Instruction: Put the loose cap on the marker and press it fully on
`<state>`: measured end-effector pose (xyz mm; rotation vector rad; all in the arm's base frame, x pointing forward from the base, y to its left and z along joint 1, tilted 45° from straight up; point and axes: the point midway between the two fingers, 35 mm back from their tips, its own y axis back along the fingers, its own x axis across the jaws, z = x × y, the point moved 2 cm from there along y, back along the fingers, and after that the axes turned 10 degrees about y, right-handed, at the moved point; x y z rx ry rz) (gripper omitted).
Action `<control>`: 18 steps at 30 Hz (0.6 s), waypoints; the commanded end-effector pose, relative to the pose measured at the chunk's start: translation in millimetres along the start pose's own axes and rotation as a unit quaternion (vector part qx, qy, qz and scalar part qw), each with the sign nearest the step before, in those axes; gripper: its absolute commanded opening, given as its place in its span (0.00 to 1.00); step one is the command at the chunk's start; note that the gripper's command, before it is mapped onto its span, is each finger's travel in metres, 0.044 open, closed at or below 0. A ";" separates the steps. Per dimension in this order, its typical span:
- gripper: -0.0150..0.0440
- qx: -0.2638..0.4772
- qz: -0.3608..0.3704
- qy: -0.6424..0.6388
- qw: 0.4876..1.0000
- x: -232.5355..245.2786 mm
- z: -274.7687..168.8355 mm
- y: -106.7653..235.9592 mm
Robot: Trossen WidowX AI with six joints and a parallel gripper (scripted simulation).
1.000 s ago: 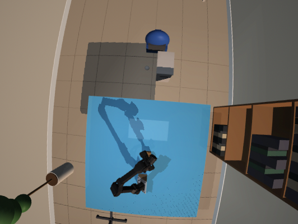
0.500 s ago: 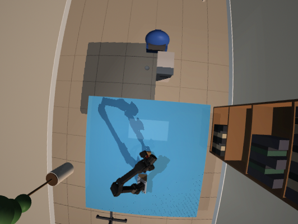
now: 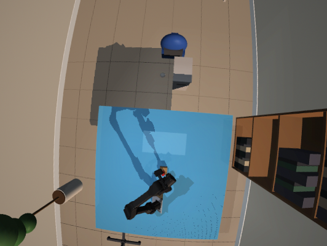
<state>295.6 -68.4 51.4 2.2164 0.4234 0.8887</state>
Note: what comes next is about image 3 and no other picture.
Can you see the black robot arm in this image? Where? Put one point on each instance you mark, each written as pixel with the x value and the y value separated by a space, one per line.
pixel 156 189

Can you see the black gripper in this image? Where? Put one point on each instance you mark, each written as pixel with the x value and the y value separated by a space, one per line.
pixel 158 174

